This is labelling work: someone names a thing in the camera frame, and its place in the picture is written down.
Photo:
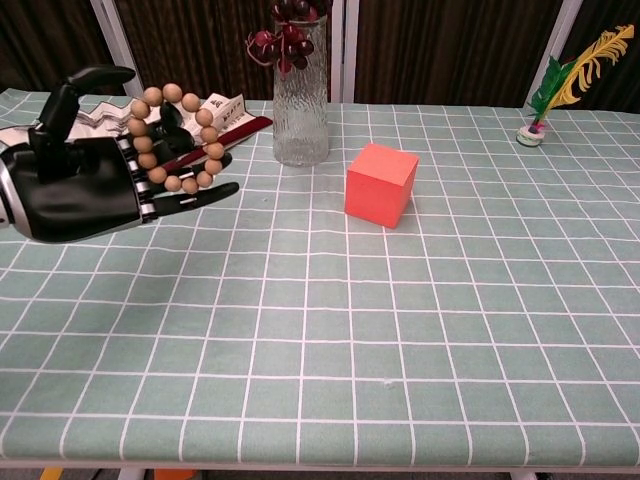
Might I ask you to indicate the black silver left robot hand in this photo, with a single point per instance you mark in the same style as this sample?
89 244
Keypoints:
75 190

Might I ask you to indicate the dark brown curtain panel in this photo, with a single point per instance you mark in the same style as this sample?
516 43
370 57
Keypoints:
610 90
450 50
200 45
45 40

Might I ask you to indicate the painted paper folding fan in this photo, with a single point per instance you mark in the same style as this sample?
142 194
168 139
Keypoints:
225 112

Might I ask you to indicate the textured clear glass vase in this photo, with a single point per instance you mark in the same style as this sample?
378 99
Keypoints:
300 125

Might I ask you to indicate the dark red berry branch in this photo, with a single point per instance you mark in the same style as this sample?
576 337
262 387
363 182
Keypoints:
272 45

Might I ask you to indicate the orange cube box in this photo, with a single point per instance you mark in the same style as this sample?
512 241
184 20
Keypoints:
375 192

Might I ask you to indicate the green white checked tablecloth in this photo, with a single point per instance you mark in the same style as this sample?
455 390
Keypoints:
350 325

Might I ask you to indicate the yellow green feather shuttlecock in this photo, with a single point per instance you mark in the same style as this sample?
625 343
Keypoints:
552 87

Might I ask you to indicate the white partition frame post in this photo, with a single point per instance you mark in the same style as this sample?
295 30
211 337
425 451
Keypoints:
120 50
342 50
555 45

